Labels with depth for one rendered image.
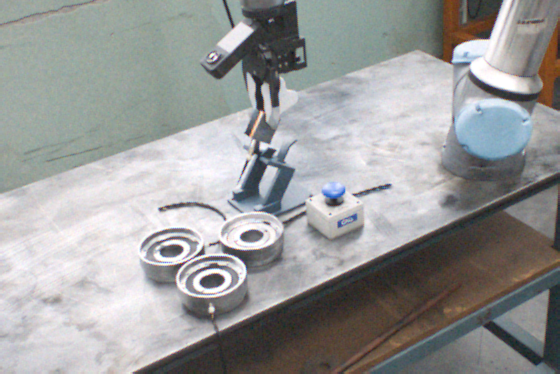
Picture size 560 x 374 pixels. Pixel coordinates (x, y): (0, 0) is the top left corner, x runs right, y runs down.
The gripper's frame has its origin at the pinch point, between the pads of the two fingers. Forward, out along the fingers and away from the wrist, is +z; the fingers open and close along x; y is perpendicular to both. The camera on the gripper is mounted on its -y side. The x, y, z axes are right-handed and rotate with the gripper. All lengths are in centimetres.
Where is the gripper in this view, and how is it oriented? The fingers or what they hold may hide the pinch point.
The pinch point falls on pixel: (264, 120)
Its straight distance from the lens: 142.9
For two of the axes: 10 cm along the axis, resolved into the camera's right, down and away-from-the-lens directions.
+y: 8.3, -3.4, 4.5
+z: 0.8, 8.6, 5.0
